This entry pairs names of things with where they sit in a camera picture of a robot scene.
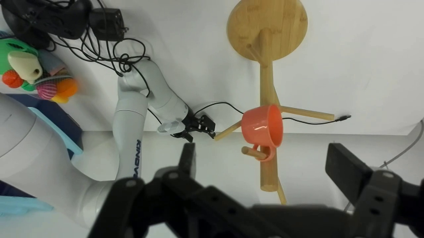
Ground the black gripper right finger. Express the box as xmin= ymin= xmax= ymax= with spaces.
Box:
xmin=325 ymin=143 xmax=424 ymax=238

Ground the black Kinova gripper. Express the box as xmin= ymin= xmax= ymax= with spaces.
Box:
xmin=178 ymin=111 xmax=217 ymax=143

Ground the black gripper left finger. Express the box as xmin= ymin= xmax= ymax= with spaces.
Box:
xmin=87 ymin=142 xmax=249 ymax=238

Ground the orange cup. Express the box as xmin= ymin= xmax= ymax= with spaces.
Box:
xmin=240 ymin=104 xmax=284 ymax=164

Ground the wooden mug rack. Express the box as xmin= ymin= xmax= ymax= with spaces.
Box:
xmin=213 ymin=0 xmax=337 ymax=207

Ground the light blue navy box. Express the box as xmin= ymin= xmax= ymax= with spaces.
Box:
xmin=0 ymin=93 xmax=85 ymax=219

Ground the black power adapter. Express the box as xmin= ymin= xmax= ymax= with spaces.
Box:
xmin=89 ymin=7 xmax=130 ymax=43

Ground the black handheld controller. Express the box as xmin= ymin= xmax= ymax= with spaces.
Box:
xmin=0 ymin=0 xmax=93 ymax=49

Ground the colourful plush parrot toy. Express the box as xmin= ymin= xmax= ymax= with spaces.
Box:
xmin=0 ymin=37 xmax=81 ymax=106

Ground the grey wall cable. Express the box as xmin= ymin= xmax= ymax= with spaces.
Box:
xmin=378 ymin=127 xmax=424 ymax=171

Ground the tangled black cable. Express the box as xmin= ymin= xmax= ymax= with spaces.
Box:
xmin=41 ymin=24 xmax=154 ymax=101

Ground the thin black table cable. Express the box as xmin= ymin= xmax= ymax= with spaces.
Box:
xmin=192 ymin=100 xmax=354 ymax=127

